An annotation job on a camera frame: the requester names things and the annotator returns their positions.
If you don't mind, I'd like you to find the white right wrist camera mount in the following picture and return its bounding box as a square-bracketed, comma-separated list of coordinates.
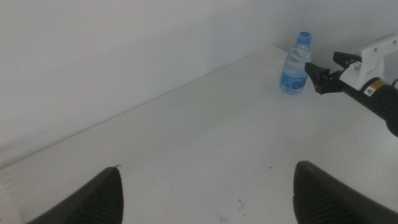
[339, 33, 398, 91]

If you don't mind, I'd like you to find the water bottle with blue cap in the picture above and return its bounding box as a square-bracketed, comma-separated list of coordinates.
[279, 30, 313, 95]

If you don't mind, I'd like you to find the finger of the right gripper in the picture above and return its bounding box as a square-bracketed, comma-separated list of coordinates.
[333, 51, 363, 70]
[304, 62, 331, 95]

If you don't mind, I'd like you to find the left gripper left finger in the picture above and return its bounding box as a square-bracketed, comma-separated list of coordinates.
[27, 166, 124, 224]

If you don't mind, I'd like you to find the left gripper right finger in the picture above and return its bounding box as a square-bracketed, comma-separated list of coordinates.
[292, 161, 398, 224]

